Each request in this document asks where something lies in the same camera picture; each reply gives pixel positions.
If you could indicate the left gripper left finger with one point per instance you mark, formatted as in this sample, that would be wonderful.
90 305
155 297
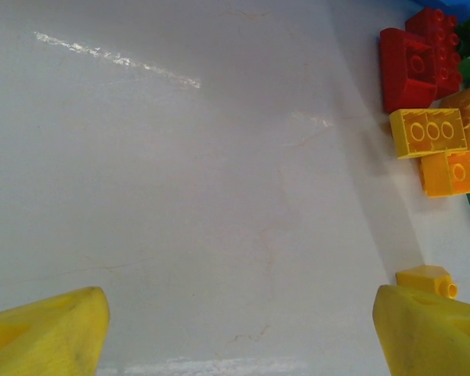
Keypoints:
43 337

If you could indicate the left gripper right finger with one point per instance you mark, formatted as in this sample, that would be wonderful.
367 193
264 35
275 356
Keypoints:
434 340

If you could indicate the small yellow lego brick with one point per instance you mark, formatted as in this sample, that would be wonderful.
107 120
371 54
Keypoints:
423 276

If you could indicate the yellow two-by-four lego brick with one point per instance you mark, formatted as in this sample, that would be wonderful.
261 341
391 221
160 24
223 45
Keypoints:
403 133

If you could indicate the red sloped lego brick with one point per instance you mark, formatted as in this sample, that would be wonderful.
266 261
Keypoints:
403 82

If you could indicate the red two-by-four lego brick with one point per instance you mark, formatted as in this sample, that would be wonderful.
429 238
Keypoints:
446 58

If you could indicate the small orange-yellow lego brick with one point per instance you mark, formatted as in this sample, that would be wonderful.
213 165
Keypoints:
434 176

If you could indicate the blue three-compartment plastic bin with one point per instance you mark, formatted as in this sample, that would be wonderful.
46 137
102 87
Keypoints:
454 3

